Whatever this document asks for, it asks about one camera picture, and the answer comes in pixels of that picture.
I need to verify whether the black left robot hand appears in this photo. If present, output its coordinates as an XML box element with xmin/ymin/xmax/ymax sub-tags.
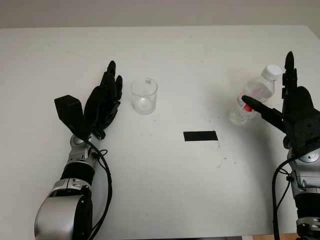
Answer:
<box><xmin>83</xmin><ymin>60</ymin><xmax>124</xmax><ymax>140</ymax></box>

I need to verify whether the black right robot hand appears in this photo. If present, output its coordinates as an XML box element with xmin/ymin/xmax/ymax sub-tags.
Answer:
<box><xmin>242</xmin><ymin>51</ymin><xmax>317</xmax><ymax>149</ymax></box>

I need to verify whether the clear plastic water bottle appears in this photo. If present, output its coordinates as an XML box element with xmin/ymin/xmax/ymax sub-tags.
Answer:
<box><xmin>228</xmin><ymin>64</ymin><xmax>282</xmax><ymax>126</ymax></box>

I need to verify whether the clear glass cup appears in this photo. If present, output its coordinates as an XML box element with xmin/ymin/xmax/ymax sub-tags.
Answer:
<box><xmin>130</xmin><ymin>77</ymin><xmax>159</xmax><ymax>116</ymax></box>

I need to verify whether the black tape rectangle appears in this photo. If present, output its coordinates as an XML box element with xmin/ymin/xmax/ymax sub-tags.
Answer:
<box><xmin>183</xmin><ymin>130</ymin><xmax>218</xmax><ymax>143</ymax></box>

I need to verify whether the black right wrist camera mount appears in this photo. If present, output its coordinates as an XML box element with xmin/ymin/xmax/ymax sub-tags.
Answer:
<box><xmin>291</xmin><ymin>107</ymin><xmax>320</xmax><ymax>158</ymax></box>

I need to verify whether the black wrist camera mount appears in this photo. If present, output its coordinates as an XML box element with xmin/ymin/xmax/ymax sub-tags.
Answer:
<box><xmin>291</xmin><ymin>107</ymin><xmax>320</xmax><ymax>158</ymax></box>
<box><xmin>54</xmin><ymin>94</ymin><xmax>92</xmax><ymax>141</ymax></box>

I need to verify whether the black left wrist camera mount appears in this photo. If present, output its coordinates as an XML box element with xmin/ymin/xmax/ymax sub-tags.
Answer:
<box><xmin>54</xmin><ymin>94</ymin><xmax>92</xmax><ymax>141</ymax></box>

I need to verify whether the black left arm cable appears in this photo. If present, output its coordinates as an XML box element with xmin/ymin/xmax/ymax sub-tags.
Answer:
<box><xmin>84</xmin><ymin>139</ymin><xmax>114</xmax><ymax>240</ymax></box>

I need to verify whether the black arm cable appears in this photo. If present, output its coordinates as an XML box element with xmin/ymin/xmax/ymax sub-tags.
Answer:
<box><xmin>84</xmin><ymin>139</ymin><xmax>114</xmax><ymax>240</ymax></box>
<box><xmin>271</xmin><ymin>157</ymin><xmax>296</xmax><ymax>240</ymax></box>

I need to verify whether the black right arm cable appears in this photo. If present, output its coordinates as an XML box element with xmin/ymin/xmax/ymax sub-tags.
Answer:
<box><xmin>271</xmin><ymin>157</ymin><xmax>296</xmax><ymax>240</ymax></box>

